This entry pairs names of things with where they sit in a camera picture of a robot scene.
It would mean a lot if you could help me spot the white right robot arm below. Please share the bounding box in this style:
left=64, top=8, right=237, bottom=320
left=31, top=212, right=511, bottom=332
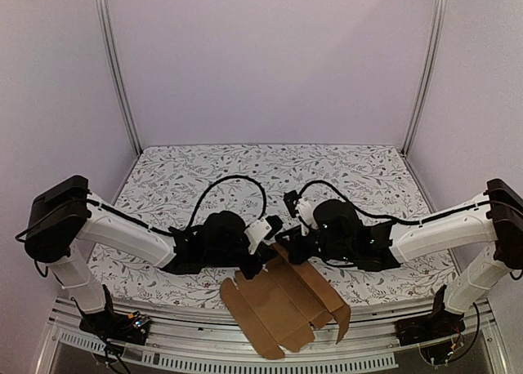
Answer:
left=275, top=179, right=522, bottom=338

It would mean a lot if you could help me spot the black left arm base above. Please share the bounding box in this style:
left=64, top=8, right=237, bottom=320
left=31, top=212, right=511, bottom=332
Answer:
left=76, top=284, right=151, bottom=345

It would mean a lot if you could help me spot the aluminium front rail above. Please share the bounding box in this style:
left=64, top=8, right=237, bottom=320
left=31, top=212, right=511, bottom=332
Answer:
left=34, top=298, right=512, bottom=373

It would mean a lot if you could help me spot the floral patterned table mat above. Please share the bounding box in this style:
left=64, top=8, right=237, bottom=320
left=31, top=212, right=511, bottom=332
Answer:
left=78, top=145, right=431, bottom=309

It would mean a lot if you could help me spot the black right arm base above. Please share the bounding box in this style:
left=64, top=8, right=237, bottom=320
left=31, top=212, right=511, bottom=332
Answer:
left=394, top=285, right=466, bottom=366

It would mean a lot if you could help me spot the right aluminium frame post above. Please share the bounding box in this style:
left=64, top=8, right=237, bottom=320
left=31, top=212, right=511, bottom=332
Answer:
left=400, top=0, right=448, bottom=158

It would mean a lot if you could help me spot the left aluminium frame post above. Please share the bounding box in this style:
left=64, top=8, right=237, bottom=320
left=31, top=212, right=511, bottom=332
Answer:
left=95, top=0, right=143, bottom=157

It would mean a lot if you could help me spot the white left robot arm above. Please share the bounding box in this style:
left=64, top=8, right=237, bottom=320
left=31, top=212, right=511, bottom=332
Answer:
left=15, top=176, right=283, bottom=336

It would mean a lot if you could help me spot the brown cardboard box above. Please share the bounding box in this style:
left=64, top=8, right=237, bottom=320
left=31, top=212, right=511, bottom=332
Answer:
left=220, top=243, right=351, bottom=360

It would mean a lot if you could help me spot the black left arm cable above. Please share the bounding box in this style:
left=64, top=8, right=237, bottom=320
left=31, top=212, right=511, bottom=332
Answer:
left=190, top=175, right=267, bottom=232

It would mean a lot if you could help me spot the aluminium frame post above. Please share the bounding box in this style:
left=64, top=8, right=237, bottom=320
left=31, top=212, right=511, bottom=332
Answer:
left=400, top=0, right=448, bottom=158
left=95, top=0, right=143, bottom=157

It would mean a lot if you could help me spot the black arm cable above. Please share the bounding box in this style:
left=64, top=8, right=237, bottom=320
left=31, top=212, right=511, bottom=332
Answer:
left=296, top=180, right=495, bottom=228
left=190, top=175, right=267, bottom=232

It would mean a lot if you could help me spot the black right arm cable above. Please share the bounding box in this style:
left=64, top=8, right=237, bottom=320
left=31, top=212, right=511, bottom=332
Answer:
left=296, top=180, right=495, bottom=228

